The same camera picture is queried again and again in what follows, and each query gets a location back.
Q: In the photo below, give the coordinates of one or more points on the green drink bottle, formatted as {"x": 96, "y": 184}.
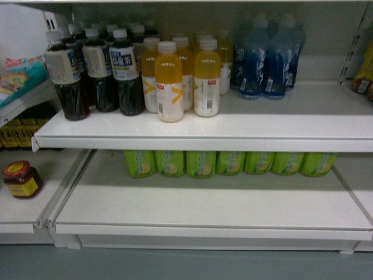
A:
{"x": 229, "y": 163}
{"x": 201, "y": 164}
{"x": 139, "y": 163}
{"x": 287, "y": 163}
{"x": 170, "y": 163}
{"x": 317, "y": 164}
{"x": 258, "y": 162}

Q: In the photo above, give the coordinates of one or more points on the front yellow juice bottle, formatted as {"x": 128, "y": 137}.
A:
{"x": 169, "y": 91}

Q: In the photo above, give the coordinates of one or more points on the yellow juice bottle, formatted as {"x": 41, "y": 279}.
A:
{"x": 169, "y": 91}
{"x": 148, "y": 73}
{"x": 207, "y": 79}

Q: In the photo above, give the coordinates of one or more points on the right yellow juice bottle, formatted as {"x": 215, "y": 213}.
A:
{"x": 207, "y": 79}

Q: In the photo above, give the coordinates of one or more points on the right dark tea bottle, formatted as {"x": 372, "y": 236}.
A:
{"x": 126, "y": 72}

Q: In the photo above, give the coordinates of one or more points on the dark tea bottle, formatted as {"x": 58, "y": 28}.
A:
{"x": 63, "y": 69}
{"x": 98, "y": 64}
{"x": 126, "y": 72}

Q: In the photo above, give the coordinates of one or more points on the left yellow juice bottle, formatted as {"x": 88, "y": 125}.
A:
{"x": 148, "y": 73}

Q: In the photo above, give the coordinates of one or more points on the left blue drink bottle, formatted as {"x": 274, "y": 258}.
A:
{"x": 255, "y": 48}

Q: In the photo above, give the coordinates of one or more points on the middle dark tea bottle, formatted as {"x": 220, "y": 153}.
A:
{"x": 98, "y": 64}

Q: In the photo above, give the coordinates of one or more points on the white upper shelf board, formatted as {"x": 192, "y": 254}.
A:
{"x": 316, "y": 116}

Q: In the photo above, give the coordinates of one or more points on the front left dark tea bottle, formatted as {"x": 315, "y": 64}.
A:
{"x": 63, "y": 69}

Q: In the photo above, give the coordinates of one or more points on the red lidded sauce jar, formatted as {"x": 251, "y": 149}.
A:
{"x": 22, "y": 179}

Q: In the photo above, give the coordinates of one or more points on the teal snack packet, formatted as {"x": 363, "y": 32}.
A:
{"x": 20, "y": 79}

